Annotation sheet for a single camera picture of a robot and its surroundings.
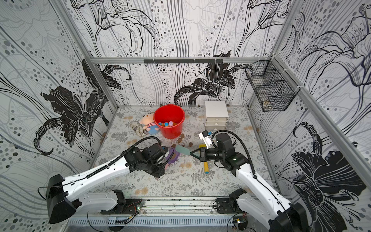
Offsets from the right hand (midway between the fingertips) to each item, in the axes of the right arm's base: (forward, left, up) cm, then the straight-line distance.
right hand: (193, 153), depth 73 cm
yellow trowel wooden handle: (+20, +11, -1) cm, 23 cm away
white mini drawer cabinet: (+30, -16, -5) cm, 34 cm away
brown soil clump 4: (+14, +13, -18) cm, 26 cm away
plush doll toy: (+28, +33, -12) cm, 45 cm away
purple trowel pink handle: (+19, +13, +1) cm, 23 cm away
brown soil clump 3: (+15, +2, -18) cm, 23 cm away
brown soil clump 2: (+19, +9, -18) cm, 27 cm away
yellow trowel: (+21, +20, -2) cm, 29 cm away
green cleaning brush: (+1, +5, +2) cm, 6 cm away
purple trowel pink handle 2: (+1, +10, -6) cm, 12 cm away
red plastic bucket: (+25, +15, -2) cm, 29 cm away
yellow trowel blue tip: (+19, +16, 0) cm, 25 cm away
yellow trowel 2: (0, -8, -17) cm, 19 cm away
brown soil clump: (+23, +8, -18) cm, 30 cm away
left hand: (-9, +16, -8) cm, 20 cm away
